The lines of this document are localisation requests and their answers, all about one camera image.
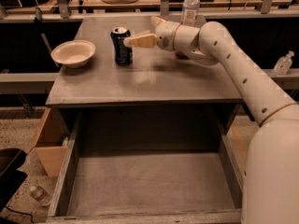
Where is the black bin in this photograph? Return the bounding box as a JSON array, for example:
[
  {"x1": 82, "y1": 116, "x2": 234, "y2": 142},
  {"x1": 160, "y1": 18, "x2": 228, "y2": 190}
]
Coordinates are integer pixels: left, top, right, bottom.
[{"x1": 0, "y1": 148, "x2": 27, "y2": 212}]

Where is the plastic bottle on floor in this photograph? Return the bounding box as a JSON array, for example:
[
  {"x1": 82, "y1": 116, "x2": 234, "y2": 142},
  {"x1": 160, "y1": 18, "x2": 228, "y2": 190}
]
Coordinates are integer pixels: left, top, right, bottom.
[{"x1": 30, "y1": 186, "x2": 51, "y2": 207}]

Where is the clear hand sanitizer bottle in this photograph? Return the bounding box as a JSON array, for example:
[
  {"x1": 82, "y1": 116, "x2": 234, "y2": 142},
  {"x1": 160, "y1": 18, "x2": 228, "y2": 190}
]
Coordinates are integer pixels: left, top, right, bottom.
[{"x1": 274, "y1": 50, "x2": 294, "y2": 75}]

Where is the open grey top drawer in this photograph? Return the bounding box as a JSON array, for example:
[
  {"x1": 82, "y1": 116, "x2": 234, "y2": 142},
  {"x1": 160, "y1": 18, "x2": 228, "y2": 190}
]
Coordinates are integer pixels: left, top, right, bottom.
[{"x1": 47, "y1": 105, "x2": 242, "y2": 224}]

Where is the open cardboard box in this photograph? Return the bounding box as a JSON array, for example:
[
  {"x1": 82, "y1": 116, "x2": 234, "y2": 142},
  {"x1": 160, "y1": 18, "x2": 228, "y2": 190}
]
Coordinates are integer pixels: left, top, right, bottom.
[{"x1": 30, "y1": 107, "x2": 67, "y2": 177}]

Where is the red apple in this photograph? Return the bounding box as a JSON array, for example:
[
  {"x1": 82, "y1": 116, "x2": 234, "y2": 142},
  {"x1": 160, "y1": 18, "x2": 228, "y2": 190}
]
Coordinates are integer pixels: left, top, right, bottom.
[{"x1": 175, "y1": 50, "x2": 189, "y2": 60}]

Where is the white paper bowl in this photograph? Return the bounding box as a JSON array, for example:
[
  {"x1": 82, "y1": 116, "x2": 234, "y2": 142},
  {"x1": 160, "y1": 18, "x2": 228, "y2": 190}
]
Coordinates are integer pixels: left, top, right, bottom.
[{"x1": 51, "y1": 40, "x2": 95, "y2": 68}]

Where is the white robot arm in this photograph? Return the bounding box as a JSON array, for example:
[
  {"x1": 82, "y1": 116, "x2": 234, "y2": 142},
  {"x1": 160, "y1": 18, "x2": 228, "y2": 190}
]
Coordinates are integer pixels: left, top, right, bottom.
[{"x1": 124, "y1": 17, "x2": 299, "y2": 224}]

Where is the grey wooden cabinet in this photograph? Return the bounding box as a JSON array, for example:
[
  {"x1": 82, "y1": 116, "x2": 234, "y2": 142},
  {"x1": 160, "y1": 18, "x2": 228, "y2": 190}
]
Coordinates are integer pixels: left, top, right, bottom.
[{"x1": 47, "y1": 14, "x2": 241, "y2": 151}]

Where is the black cable on floor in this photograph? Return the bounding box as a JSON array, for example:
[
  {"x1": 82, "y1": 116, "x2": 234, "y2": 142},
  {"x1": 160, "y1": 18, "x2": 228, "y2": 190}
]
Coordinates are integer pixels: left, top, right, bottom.
[{"x1": 4, "y1": 204, "x2": 36, "y2": 224}]

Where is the clear plastic water bottle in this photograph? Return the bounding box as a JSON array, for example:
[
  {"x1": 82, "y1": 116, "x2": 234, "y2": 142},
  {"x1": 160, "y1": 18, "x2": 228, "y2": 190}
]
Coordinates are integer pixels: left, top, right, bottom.
[{"x1": 180, "y1": 0, "x2": 200, "y2": 26}]

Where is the dark blue pepsi can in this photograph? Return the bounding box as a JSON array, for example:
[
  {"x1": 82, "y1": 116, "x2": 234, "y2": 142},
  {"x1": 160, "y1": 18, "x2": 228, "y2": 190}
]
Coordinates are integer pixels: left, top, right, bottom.
[{"x1": 110, "y1": 26, "x2": 133, "y2": 66}]

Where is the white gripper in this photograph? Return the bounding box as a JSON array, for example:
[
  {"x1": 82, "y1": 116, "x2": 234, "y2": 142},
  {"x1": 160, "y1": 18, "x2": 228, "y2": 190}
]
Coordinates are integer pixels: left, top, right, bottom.
[{"x1": 123, "y1": 16, "x2": 179, "y2": 51}]

